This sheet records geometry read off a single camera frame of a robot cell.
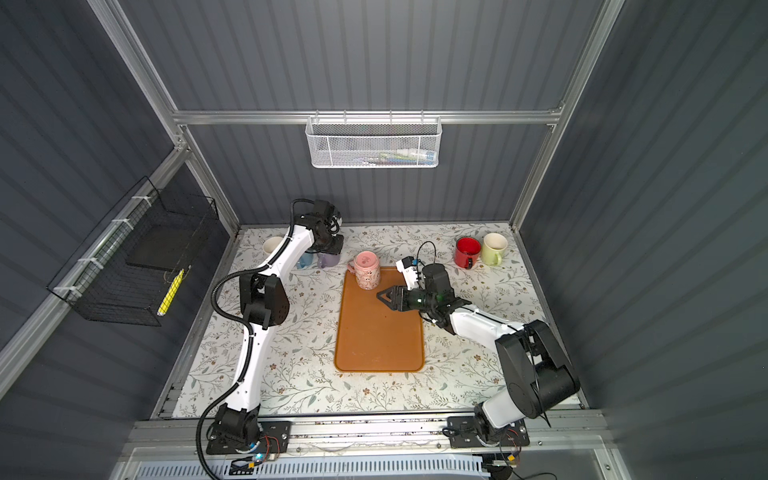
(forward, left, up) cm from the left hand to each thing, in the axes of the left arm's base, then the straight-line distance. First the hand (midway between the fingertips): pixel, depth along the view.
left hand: (335, 247), depth 105 cm
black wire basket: (-24, +46, +21) cm, 56 cm away
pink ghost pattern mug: (-14, -11, +4) cm, 18 cm away
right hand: (-26, -17, +6) cm, 32 cm away
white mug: (+2, +23, +1) cm, 23 cm away
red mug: (-2, -48, -3) cm, 48 cm away
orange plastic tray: (-31, -12, -7) cm, 35 cm away
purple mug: (-4, +3, -2) cm, 5 cm away
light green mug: (-3, -57, +1) cm, 57 cm away
